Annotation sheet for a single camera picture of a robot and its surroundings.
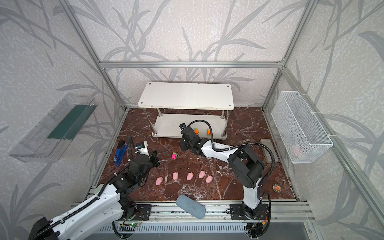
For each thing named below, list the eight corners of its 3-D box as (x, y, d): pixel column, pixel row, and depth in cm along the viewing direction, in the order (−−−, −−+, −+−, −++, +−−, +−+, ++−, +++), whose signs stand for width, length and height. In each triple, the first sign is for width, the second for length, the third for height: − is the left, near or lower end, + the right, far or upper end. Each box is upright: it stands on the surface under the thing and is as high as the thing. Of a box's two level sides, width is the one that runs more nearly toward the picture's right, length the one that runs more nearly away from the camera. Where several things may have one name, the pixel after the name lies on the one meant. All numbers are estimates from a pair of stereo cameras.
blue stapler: (113, 164, 92) (110, 161, 89) (120, 147, 100) (118, 144, 97) (121, 164, 92) (118, 161, 89) (127, 147, 100) (125, 144, 97)
